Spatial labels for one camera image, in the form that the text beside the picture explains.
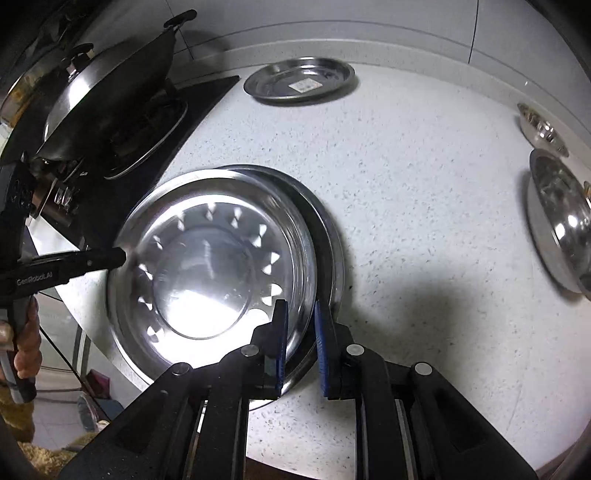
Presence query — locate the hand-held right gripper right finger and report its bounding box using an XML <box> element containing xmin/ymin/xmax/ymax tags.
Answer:
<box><xmin>314</xmin><ymin>300</ymin><xmax>539</xmax><ymax>480</ymax></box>

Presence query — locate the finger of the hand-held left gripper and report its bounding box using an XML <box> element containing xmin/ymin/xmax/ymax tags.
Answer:
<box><xmin>69</xmin><ymin>246</ymin><xmax>127</xmax><ymax>279</ymax></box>

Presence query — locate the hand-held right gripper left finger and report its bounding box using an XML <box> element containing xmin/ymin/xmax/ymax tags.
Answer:
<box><xmin>58</xmin><ymin>299</ymin><xmax>291</xmax><ymax>480</ymax></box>

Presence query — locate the stainless steel bowl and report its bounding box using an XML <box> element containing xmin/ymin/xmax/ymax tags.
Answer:
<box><xmin>212</xmin><ymin>164</ymin><xmax>347</xmax><ymax>402</ymax></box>

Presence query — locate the large steel bowl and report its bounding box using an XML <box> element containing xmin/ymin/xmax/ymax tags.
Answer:
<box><xmin>107</xmin><ymin>168</ymin><xmax>319</xmax><ymax>411</ymax></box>

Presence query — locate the person's left hand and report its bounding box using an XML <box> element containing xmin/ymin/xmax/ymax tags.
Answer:
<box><xmin>0</xmin><ymin>299</ymin><xmax>43</xmax><ymax>380</ymax></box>

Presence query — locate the steel wok with lid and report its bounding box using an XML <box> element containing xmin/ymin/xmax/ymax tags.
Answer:
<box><xmin>34</xmin><ymin>10</ymin><xmax>197</xmax><ymax>163</ymax></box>

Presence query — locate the steel wok lid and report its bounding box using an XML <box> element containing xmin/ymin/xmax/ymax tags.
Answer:
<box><xmin>44</xmin><ymin>43</ymin><xmax>176</xmax><ymax>144</ymax></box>

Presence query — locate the black glass gas stove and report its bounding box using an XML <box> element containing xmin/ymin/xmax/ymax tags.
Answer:
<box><xmin>0</xmin><ymin>75</ymin><xmax>241</xmax><ymax>243</ymax></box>

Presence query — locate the steel plate with label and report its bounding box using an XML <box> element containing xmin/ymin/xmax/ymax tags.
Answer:
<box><xmin>243</xmin><ymin>58</ymin><xmax>356</xmax><ymax>106</ymax></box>

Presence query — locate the wide steel bowl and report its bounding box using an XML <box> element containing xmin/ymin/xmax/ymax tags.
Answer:
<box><xmin>527</xmin><ymin>148</ymin><xmax>591</xmax><ymax>296</ymax></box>

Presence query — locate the small steel bowl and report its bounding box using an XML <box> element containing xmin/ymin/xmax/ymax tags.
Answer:
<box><xmin>517</xmin><ymin>102</ymin><xmax>570</xmax><ymax>155</ymax></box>

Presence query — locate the black cable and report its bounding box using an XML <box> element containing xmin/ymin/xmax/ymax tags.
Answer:
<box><xmin>38</xmin><ymin>320</ymin><xmax>95</xmax><ymax>398</ymax></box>

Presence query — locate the steel burner ring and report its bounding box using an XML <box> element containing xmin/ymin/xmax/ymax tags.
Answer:
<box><xmin>104</xmin><ymin>99</ymin><xmax>189</xmax><ymax>180</ymax></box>

